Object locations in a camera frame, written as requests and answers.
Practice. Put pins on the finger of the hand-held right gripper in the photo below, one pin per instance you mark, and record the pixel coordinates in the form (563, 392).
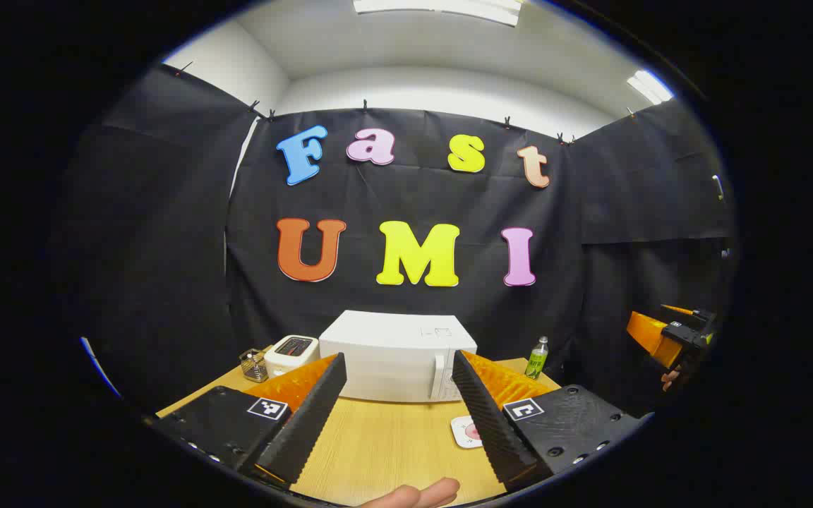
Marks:
(678, 310)
(646, 335)

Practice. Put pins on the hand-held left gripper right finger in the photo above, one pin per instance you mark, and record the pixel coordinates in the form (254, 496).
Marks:
(491, 423)

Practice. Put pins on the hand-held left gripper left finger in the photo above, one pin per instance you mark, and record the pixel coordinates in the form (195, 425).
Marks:
(308, 416)

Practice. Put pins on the white plate with pink ham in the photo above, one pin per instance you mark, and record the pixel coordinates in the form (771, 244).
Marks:
(464, 432)

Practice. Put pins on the white microwave oven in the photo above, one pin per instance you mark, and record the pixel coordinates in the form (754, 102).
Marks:
(392, 353)

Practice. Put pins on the white toaster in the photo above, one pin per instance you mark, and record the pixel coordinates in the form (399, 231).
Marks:
(290, 356)

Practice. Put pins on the green drink bottle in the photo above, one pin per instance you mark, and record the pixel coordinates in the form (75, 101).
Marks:
(538, 361)

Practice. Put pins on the small ceiling light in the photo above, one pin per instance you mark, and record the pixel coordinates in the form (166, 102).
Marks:
(650, 87)

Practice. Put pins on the black backdrop cloth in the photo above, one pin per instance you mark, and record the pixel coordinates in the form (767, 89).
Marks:
(413, 197)

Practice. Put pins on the long ceiling light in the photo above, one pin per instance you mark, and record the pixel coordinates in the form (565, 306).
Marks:
(442, 8)

